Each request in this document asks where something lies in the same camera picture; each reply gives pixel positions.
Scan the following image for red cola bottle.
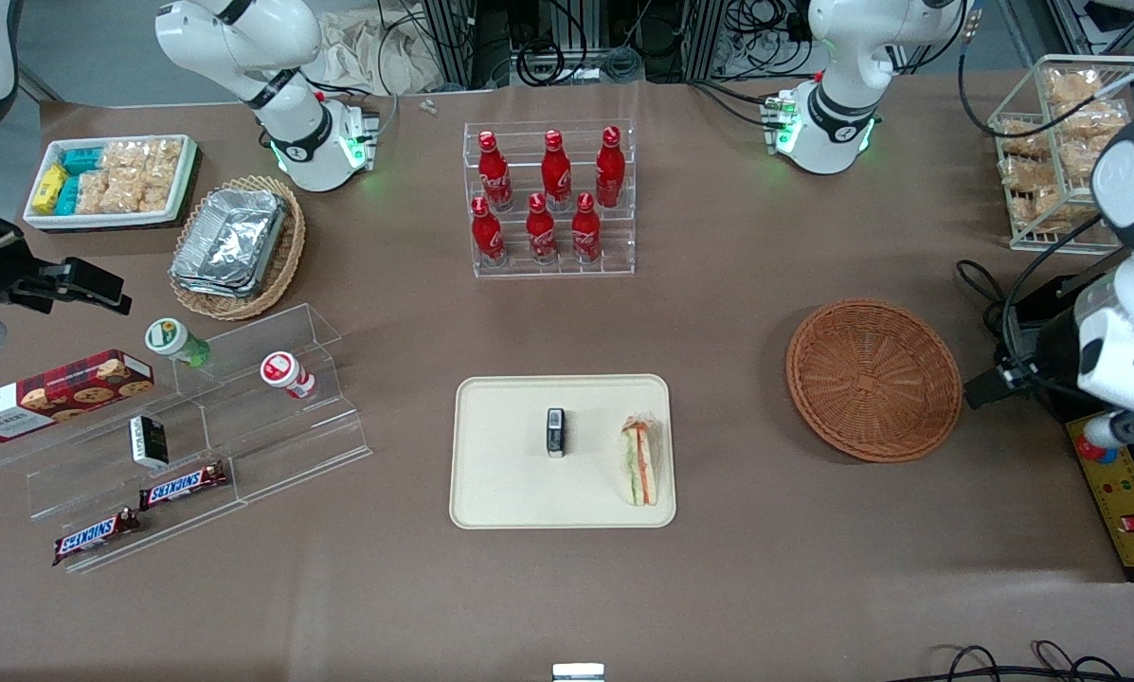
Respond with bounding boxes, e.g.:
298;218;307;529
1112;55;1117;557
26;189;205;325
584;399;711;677
540;130;573;212
570;192;603;264
477;131;514;212
471;196;507;267
595;126;627;210
526;193;559;265

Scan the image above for triangle sandwich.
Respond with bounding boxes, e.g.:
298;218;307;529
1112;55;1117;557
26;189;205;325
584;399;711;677
619;412;663;508

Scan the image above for small black white carton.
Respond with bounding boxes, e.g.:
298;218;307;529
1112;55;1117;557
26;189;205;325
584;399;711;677
129;416;171;471

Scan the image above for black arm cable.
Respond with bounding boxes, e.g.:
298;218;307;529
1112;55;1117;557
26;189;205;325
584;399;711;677
957;0;1134;141

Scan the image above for black floor cables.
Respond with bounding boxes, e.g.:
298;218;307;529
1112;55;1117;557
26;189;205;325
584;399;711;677
908;641;1134;682

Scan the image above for yellow snack packet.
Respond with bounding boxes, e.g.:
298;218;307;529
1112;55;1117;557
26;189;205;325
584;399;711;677
33;165;68;215

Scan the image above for clear acrylic bottle rack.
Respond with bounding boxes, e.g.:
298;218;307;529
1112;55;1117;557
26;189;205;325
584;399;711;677
463;119;637;279

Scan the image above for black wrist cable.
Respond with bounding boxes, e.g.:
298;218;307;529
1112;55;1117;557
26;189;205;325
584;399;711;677
999;214;1113;380

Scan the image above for yellow black control box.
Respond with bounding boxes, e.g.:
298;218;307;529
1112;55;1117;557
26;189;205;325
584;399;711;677
1065;413;1134;582

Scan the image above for beige crumpled cloth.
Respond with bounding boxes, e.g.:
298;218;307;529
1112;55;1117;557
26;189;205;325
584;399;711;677
313;8;446;97

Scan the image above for clear bag of rice crackers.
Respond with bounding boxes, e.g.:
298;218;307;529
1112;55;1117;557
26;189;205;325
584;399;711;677
76;170;143;215
101;140;148;177
140;139;185;214

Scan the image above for coiled black cable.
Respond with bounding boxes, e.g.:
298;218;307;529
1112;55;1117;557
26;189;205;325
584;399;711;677
515;40;568;88

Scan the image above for light oval wicker basket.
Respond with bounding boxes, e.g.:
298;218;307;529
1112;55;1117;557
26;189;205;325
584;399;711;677
169;175;307;322

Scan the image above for red tartan cookie box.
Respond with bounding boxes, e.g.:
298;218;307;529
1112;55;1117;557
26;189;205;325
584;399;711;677
0;350;156;443

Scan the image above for beige rectangular tray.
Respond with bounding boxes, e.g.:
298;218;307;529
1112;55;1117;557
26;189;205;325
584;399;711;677
449;375;677;529

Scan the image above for black base cables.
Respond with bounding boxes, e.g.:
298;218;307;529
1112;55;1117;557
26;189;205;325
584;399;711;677
688;80;783;130

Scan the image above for snickers chocolate bar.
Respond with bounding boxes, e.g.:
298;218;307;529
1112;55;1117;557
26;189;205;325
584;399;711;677
51;509;142;567
137;461;230;512

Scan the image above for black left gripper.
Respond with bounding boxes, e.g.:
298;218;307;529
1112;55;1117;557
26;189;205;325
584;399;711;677
963;311;1090;423

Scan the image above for brown wicker basket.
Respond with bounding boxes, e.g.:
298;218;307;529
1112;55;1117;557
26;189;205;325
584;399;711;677
785;298;963;464

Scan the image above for clear acrylic stepped shelf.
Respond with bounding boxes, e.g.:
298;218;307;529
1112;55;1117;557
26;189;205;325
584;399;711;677
0;303;374;575

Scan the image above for white wire basket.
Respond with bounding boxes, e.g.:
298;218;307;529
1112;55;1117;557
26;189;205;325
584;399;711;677
988;54;1134;255

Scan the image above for bagged fried snack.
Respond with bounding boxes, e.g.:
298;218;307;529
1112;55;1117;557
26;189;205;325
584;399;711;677
999;121;1051;160
1044;67;1105;106
1010;189;1098;238
1050;100;1132;145
1000;156;1060;196

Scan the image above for white rectangular snack tray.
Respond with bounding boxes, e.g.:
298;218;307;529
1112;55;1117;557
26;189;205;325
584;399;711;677
23;135;199;232

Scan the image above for aluminium foil container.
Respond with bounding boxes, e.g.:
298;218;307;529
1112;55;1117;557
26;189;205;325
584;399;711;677
171;188;289;300

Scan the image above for red lid drink bottle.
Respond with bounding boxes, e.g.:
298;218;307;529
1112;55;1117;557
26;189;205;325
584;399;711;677
260;351;318;401

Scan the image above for green lid drink bottle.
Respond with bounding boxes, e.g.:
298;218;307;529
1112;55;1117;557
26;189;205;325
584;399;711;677
144;318;212;369

